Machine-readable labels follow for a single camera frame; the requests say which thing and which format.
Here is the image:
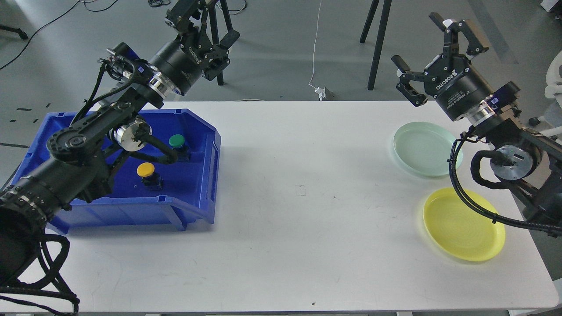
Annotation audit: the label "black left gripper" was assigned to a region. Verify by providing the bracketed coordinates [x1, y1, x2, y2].
[149, 0, 240, 96]

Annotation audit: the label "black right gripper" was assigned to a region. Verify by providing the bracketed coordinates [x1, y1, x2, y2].
[391, 12, 494, 121]

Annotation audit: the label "green push button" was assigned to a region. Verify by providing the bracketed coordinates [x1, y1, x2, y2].
[168, 134, 191, 162]

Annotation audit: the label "yellow push button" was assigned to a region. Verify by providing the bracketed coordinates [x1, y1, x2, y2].
[136, 162, 163, 191]

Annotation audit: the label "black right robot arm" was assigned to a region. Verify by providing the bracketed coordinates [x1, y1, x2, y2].
[392, 12, 562, 237]

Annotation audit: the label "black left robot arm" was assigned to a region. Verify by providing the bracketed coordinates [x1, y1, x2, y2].
[1, 0, 239, 316]

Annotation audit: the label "light green plate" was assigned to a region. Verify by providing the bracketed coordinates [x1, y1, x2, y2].
[392, 122, 457, 177]

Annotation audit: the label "yellow plate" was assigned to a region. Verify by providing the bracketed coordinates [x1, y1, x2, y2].
[422, 187, 506, 262]

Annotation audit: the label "black tripod legs left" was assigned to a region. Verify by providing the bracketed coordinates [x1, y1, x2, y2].
[206, 0, 240, 86]

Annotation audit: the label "black tripod legs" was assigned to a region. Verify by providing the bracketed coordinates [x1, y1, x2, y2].
[206, 0, 240, 86]
[360, 0, 392, 91]

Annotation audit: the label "black tripod legs right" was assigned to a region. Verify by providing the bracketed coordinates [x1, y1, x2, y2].
[360, 0, 392, 91]

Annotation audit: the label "white office chair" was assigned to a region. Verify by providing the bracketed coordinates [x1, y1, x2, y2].
[528, 52, 562, 137]

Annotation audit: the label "black floor cable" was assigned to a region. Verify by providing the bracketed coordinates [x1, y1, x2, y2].
[0, 0, 120, 71]

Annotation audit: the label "white charger cable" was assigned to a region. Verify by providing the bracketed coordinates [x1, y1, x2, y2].
[308, 0, 328, 101]

